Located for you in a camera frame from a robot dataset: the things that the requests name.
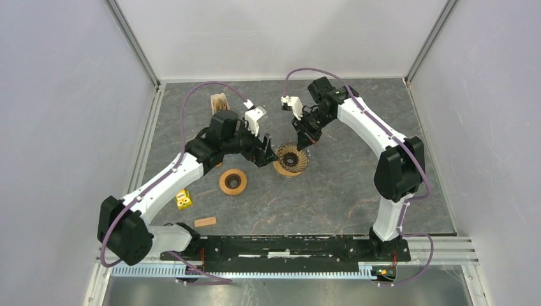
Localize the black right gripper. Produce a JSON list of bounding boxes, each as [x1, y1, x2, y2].
[[291, 108, 334, 151]]

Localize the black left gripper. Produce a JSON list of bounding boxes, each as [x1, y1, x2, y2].
[[222, 118, 278, 167]]

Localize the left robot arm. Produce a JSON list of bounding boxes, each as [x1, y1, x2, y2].
[[97, 107, 277, 267]]

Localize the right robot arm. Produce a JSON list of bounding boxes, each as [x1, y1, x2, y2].
[[281, 77, 426, 260]]

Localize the glass dripper with wooden collar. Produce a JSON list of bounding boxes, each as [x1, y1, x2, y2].
[[272, 140, 311, 182]]

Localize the orange coffee filter box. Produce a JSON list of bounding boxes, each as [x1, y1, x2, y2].
[[211, 93, 230, 114]]

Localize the yellow green toy block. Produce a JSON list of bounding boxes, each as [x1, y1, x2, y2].
[[175, 189, 193, 210]]

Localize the wooden rectangular block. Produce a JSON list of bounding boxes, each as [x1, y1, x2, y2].
[[194, 216, 217, 228]]

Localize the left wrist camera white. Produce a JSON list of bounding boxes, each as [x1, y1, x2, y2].
[[243, 99, 267, 136]]

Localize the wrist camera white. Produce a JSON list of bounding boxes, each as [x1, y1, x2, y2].
[[281, 96, 303, 120], [243, 99, 267, 136]]

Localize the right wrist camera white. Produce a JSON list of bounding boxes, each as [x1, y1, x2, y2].
[[281, 96, 303, 120]]

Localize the wooden dripper ring holder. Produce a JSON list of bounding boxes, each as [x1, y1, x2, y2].
[[219, 169, 248, 196]]

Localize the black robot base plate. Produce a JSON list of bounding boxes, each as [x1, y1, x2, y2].
[[179, 235, 411, 273]]

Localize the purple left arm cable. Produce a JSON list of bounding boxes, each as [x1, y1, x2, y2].
[[99, 81, 250, 286]]

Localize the slotted aluminium rail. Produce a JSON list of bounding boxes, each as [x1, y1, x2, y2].
[[110, 263, 375, 280]]

